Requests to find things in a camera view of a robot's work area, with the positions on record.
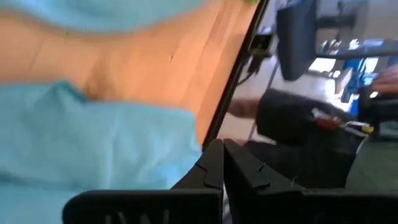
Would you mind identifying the dark background desk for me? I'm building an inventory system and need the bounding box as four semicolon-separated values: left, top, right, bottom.
317;37;398;60

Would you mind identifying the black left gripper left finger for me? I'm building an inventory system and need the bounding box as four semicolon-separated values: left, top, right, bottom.
62;139;224;224

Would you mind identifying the red-handled tool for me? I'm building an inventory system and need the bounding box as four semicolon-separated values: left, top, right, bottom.
310;108;376;135

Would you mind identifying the light blue microfiber towel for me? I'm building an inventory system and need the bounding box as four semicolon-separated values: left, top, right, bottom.
0;0;206;34
0;80;203;224

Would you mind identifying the black camera cable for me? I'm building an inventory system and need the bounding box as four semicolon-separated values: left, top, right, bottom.
238;57;261;86

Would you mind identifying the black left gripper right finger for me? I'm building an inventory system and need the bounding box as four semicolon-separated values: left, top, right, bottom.
223;139;398;224

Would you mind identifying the person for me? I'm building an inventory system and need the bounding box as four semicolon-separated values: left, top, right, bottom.
228;63;398;191

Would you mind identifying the small silver-black depth camera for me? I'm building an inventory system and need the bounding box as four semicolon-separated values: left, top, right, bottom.
248;32;277;59

